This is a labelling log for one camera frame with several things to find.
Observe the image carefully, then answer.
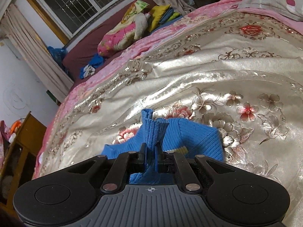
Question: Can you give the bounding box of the blue knitted sweater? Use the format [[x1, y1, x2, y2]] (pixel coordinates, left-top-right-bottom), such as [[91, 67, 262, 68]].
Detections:
[[102, 109, 224, 185]]

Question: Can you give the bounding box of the yellow blue folded clothes stack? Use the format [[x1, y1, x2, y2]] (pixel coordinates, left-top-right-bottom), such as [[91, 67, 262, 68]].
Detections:
[[147, 5, 181, 33]]

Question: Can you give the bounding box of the blue white crumpled garment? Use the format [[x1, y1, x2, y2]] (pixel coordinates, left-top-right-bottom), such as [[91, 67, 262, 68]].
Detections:
[[79, 53, 104, 79]]

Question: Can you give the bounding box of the maroon bed sheet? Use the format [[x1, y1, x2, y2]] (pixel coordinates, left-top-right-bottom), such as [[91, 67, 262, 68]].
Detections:
[[63, 0, 156, 88]]

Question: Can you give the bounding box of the silver pink floral bedspread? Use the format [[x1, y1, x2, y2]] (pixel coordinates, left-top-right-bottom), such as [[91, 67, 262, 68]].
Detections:
[[34, 0, 302, 226]]

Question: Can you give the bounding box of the wooden desk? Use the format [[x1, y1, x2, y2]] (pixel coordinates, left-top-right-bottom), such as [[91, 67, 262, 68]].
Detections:
[[1, 113, 46, 211]]

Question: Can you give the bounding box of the orange object on desk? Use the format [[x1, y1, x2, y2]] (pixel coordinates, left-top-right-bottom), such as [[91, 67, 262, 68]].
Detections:
[[9, 120, 22, 135]]

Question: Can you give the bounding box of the pink floral folded quilt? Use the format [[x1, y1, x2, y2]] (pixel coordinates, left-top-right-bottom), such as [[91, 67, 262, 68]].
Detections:
[[97, 0, 149, 58]]

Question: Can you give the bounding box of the blue plastic bag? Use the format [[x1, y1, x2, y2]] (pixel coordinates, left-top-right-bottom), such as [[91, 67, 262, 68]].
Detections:
[[47, 46, 68, 74]]

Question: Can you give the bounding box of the white plush toy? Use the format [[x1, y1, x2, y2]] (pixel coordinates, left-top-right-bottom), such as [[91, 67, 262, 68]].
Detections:
[[134, 13, 151, 40]]

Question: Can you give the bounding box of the beige left curtain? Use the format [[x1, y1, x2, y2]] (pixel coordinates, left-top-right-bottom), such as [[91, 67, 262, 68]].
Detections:
[[1, 4, 73, 102]]

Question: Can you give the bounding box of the pink floral cloth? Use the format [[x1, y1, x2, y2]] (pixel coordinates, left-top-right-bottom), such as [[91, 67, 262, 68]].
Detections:
[[0, 120, 11, 168]]

